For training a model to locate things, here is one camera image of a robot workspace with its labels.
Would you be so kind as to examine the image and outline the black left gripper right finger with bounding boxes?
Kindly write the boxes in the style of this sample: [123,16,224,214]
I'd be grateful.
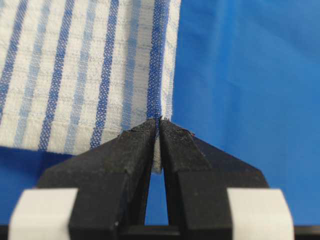
[159,119,295,240]

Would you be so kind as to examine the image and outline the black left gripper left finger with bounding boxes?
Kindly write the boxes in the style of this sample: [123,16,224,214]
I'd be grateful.
[8,117,157,240]

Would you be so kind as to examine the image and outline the white blue striped towel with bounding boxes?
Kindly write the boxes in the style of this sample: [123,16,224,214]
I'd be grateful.
[0,0,183,175]

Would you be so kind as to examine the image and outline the blue table cloth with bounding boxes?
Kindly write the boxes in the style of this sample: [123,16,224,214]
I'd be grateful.
[0,0,320,225]

